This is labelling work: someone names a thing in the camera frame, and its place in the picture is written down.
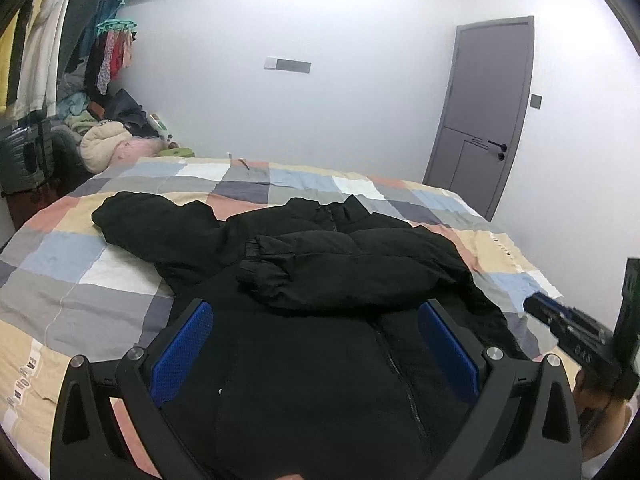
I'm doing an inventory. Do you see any white and grey wall panel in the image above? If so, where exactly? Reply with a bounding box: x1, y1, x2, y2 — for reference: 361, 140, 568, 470
264, 57, 312, 74

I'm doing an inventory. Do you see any grey door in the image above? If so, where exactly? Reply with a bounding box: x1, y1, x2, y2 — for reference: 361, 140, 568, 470
422, 16, 536, 221

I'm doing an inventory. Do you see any person's right hand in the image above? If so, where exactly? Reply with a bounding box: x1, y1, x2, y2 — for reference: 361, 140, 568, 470
572, 367, 620, 443

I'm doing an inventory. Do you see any white plastic bottle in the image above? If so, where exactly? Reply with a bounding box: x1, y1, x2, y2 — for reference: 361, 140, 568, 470
146, 112, 174, 144

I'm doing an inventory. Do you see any bed with checkered sheet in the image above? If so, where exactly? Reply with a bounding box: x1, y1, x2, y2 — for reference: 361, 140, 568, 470
0, 156, 585, 480

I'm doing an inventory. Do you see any pink fluffy cushion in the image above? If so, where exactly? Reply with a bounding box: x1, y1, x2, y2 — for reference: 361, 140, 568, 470
107, 137, 166, 166

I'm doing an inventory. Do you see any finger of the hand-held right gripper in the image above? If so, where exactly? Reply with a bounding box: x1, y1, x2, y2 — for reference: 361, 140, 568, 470
522, 292, 622, 377

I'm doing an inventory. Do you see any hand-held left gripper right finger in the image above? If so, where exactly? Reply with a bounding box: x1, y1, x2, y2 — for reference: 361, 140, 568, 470
418, 298, 584, 480

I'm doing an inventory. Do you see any teal hanging garment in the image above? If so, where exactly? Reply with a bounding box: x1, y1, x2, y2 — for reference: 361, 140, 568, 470
82, 0, 127, 52

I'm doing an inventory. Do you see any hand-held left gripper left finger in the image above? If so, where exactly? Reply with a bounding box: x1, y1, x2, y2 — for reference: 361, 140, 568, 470
50, 298, 215, 480

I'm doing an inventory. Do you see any dark grey hanging garment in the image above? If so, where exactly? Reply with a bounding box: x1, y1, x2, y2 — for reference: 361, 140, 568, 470
57, 0, 110, 77

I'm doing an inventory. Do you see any green clip hanger with laundry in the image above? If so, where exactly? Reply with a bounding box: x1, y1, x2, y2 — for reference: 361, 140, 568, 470
85, 17, 139, 97

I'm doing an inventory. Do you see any white hanging garment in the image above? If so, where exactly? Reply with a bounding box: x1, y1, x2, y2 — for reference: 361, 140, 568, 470
14, 0, 73, 122

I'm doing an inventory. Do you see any black padded jacket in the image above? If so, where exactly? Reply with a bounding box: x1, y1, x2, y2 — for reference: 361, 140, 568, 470
91, 191, 532, 480

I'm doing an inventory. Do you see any black clothes heap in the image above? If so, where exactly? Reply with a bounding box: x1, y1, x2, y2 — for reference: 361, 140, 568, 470
102, 88, 159, 139

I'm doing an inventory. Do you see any dark grey suitcase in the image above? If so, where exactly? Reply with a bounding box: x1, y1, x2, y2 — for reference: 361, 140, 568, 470
0, 120, 57, 197

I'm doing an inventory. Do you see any heap of light clothes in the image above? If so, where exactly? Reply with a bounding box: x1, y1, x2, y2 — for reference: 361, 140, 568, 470
55, 91, 107, 134

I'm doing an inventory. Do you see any yellow hanging garment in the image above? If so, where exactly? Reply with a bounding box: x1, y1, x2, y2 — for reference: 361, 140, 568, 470
0, 0, 40, 117

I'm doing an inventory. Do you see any beige plush coat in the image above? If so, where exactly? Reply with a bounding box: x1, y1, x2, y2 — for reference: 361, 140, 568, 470
79, 121, 132, 175

